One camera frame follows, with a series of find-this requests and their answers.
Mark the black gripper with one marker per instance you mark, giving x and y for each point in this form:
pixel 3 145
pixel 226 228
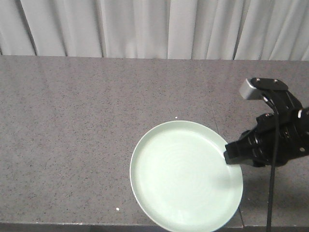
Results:
pixel 278 137

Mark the light green round plate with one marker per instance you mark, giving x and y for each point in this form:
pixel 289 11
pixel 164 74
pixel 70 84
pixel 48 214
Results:
pixel 180 178

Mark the white pleated curtain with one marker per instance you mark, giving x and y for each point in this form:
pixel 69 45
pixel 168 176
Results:
pixel 167 29

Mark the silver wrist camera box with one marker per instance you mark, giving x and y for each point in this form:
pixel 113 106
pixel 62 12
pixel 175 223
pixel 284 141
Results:
pixel 253 89

